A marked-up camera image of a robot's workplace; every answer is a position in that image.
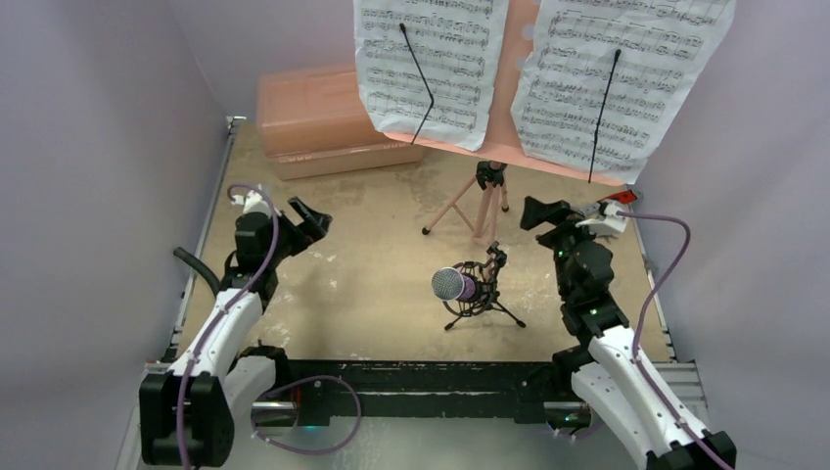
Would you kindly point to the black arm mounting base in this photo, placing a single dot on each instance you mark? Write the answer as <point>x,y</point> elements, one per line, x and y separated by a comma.
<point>312,391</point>

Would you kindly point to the silver adjustable wrench red handle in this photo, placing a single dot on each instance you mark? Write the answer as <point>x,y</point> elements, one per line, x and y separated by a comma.
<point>625,197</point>

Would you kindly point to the pink plastic storage box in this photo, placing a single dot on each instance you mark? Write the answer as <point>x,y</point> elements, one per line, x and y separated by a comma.
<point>312,122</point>

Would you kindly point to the pink music stand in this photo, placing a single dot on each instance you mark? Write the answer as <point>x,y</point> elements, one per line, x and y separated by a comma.
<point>501,147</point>

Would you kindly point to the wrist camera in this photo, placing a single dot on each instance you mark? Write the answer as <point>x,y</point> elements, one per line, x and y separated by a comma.
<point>603,219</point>
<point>253,202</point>

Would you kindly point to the purple glitter microphone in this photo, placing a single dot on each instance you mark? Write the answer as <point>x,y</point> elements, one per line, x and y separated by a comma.
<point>451,284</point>

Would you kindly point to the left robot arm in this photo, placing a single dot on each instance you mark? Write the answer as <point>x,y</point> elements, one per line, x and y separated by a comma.
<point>188,413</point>

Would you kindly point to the black microphone tripod stand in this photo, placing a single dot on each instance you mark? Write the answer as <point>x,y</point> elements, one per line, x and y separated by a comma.
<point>487,275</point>

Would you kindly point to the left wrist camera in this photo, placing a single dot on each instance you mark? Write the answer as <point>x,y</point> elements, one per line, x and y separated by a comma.
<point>253,202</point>

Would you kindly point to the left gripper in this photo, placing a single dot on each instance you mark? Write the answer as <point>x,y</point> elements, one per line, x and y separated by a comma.
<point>315,223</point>

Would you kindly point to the aluminium table frame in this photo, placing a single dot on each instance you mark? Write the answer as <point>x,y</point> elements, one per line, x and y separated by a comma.
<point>191,410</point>

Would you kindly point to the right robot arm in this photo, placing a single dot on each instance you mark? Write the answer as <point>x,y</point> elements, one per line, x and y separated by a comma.
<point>609,370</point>

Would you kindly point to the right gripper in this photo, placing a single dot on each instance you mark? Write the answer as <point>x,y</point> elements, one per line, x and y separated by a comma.
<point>558,227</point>

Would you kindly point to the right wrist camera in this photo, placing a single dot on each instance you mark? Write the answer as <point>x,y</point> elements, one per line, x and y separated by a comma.
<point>603,219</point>

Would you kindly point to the sheet music page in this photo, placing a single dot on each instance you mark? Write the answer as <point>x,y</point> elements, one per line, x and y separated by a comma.
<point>605,79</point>
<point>427,68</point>

